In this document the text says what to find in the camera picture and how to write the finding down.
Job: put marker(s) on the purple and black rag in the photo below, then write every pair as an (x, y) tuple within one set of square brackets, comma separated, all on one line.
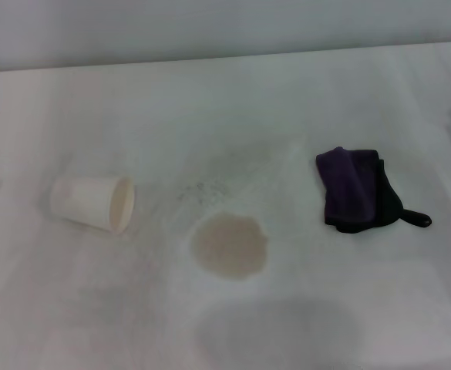
[(350, 185)]

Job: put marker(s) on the white paper cup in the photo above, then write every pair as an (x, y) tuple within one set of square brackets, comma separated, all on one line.
[(82, 202)]

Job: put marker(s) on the brown water stain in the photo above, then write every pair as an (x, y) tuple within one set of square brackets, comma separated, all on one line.
[(229, 246)]

